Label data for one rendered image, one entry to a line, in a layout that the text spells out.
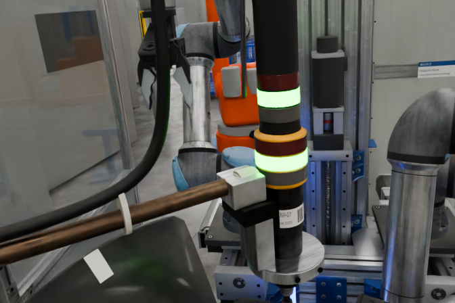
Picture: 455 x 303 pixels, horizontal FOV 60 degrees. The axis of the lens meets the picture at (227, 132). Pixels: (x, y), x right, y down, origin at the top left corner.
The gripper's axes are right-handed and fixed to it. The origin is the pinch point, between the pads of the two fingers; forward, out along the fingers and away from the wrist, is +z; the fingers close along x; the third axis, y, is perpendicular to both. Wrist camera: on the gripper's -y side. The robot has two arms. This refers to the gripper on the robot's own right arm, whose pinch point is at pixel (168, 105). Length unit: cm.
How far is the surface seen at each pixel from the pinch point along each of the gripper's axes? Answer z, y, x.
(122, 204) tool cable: -8, -59, -14
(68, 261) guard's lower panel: 54, 18, 46
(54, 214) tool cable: -8, -61, -11
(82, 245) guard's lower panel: 55, 27, 46
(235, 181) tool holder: -7, -54, -22
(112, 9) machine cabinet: -24, 386, 173
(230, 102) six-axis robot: 81, 327, 34
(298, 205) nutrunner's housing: -4, -52, -26
